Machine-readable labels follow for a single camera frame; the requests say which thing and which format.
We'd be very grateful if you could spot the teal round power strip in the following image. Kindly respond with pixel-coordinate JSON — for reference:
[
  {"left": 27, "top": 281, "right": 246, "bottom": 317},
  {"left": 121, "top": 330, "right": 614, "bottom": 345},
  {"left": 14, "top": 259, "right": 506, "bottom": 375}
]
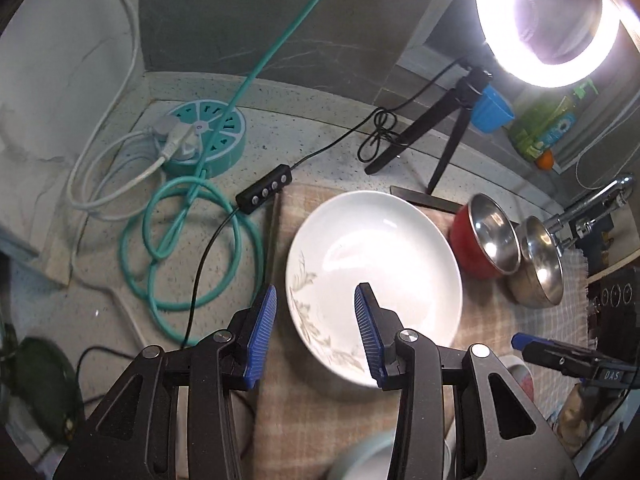
[{"left": 154, "top": 100, "right": 246, "bottom": 178}]

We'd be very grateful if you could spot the large stainless steel bowl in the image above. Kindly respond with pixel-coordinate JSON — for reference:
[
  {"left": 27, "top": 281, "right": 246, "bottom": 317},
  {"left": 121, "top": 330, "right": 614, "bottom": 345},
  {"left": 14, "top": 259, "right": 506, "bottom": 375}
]
[{"left": 506, "top": 216, "right": 564, "bottom": 309}]

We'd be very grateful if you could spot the white power cable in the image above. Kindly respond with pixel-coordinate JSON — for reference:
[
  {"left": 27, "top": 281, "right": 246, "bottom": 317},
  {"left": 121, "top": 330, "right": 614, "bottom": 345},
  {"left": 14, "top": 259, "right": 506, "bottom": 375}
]
[{"left": 65, "top": 0, "right": 174, "bottom": 221}]

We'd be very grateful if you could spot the black tripod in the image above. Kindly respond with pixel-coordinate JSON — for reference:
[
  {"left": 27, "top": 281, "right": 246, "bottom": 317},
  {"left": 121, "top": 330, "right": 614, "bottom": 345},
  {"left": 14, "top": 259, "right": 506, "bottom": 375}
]
[{"left": 364, "top": 66, "right": 492, "bottom": 195}]

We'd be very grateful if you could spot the pale green ceramic bowl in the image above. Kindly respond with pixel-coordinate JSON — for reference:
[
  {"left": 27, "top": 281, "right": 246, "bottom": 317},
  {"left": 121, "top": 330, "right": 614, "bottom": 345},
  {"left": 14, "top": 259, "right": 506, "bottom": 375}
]
[{"left": 326, "top": 430, "right": 395, "bottom": 480}]

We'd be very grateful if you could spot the black thin cable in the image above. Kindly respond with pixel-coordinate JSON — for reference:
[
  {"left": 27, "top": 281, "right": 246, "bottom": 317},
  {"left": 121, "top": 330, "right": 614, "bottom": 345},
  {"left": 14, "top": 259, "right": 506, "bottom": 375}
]
[{"left": 179, "top": 54, "right": 467, "bottom": 348}]

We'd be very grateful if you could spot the white floral deep plate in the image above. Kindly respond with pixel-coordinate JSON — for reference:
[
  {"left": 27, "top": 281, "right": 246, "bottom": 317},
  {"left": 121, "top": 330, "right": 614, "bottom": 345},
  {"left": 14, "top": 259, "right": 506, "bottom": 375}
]
[{"left": 499, "top": 354, "right": 535, "bottom": 402}]

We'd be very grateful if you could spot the white plate with leaf print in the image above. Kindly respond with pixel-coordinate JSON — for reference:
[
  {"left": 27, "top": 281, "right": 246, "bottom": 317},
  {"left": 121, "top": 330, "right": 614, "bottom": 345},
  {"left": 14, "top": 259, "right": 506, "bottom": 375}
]
[{"left": 285, "top": 191, "right": 463, "bottom": 388}]

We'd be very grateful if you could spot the green dish soap bottle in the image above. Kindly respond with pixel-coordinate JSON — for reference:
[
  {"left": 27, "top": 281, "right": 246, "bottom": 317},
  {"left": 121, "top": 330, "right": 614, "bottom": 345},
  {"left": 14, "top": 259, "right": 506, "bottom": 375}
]
[{"left": 508, "top": 78, "right": 599, "bottom": 162}]

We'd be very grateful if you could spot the orange fruit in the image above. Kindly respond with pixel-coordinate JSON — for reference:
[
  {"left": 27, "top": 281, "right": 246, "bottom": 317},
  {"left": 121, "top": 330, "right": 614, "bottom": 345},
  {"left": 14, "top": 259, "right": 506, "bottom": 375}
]
[{"left": 535, "top": 150, "right": 554, "bottom": 171}]

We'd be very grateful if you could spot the chrome faucet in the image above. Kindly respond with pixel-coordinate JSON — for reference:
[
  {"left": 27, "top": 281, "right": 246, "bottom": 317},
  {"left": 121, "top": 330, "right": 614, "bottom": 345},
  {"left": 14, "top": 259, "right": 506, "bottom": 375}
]
[{"left": 544, "top": 172, "right": 637, "bottom": 256}]

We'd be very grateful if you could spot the black inline cable remote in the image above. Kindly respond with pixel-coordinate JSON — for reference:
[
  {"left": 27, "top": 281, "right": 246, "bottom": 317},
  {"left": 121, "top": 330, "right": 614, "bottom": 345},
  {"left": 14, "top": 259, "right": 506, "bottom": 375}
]
[{"left": 235, "top": 164, "right": 292, "bottom": 214}]

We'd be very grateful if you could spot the red steel-lined bowl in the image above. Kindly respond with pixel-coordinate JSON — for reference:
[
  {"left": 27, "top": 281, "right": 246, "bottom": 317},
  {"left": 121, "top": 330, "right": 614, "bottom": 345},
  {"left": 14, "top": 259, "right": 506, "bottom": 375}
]
[{"left": 448, "top": 194, "right": 521, "bottom": 280}]

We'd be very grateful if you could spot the ring light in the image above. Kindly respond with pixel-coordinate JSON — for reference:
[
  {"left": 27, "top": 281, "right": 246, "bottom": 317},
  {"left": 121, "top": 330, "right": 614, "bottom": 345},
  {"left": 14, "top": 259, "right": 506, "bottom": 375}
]
[{"left": 475, "top": 0, "right": 620, "bottom": 89}]

